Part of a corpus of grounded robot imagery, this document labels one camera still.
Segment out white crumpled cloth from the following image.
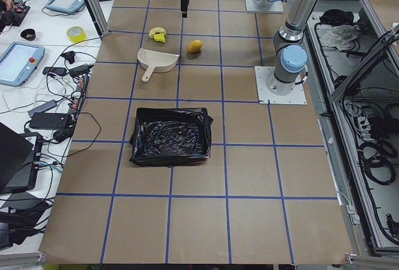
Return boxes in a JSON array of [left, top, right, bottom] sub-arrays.
[[320, 24, 359, 51]]

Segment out black cable coil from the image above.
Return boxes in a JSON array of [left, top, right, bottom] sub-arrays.
[[358, 145, 397, 186]]

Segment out cream crescent bread piece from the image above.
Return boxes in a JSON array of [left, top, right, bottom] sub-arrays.
[[148, 27, 166, 39]]

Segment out yellow sponge piece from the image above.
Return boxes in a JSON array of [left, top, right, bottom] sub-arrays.
[[153, 33, 166, 43]]

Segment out yellow ball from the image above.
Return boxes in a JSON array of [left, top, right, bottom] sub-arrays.
[[188, 39, 203, 54]]

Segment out black laptop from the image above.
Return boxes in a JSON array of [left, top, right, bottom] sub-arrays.
[[1, 124, 43, 195]]

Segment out yellow tape roll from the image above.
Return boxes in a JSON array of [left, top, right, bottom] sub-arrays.
[[66, 26, 87, 43]]

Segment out blue teach pendant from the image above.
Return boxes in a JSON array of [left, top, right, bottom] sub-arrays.
[[45, 0, 85, 14], [1, 42, 46, 87]]

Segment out black bag lined bin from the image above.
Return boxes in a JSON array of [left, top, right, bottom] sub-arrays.
[[130, 107, 213, 167]]

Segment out black power adapter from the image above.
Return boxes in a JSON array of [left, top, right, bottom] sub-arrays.
[[29, 112, 72, 130]]

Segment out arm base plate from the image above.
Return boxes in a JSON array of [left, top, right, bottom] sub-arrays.
[[254, 66, 307, 105], [245, 0, 284, 14]]

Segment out blue teach pendant near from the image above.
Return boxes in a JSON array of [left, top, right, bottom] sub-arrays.
[[1, 42, 46, 87]]

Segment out aluminium frame post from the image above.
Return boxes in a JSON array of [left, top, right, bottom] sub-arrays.
[[84, 0, 109, 37]]

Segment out blue teach pendant far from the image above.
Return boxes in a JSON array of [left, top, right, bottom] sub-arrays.
[[45, 0, 85, 14]]

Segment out beige plastic dustpan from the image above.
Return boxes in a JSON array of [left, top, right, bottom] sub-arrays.
[[137, 48, 180, 82]]

